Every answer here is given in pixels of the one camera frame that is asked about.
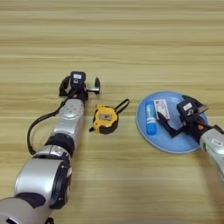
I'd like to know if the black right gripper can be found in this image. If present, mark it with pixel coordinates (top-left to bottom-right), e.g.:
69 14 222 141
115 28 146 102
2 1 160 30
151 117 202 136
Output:
157 94 217 144

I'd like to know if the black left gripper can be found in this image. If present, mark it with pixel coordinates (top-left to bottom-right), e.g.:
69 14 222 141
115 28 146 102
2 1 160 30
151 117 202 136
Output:
59 75 102 103

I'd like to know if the blue glue stick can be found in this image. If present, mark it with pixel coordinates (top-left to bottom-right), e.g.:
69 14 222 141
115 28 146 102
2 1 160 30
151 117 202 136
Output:
144 100 158 137

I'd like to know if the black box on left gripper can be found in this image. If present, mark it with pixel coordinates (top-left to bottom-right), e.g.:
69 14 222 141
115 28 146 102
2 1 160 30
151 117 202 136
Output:
69 70 87 88

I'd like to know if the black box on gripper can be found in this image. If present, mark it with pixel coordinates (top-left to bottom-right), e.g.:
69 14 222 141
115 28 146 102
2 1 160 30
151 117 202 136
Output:
69 70 87 88
176 99 200 118

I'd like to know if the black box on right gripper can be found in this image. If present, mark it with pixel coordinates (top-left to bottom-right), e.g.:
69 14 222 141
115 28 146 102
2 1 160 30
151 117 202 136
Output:
176 99 200 118

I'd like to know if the blue round plate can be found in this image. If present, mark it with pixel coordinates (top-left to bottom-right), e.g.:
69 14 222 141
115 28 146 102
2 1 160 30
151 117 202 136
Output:
134 90 210 155

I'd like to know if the yellow black tape measure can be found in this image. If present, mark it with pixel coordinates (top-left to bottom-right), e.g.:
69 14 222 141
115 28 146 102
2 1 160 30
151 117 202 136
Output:
88 98 131 136

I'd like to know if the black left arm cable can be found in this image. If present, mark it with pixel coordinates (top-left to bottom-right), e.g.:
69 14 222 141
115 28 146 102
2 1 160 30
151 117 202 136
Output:
26 89 77 156

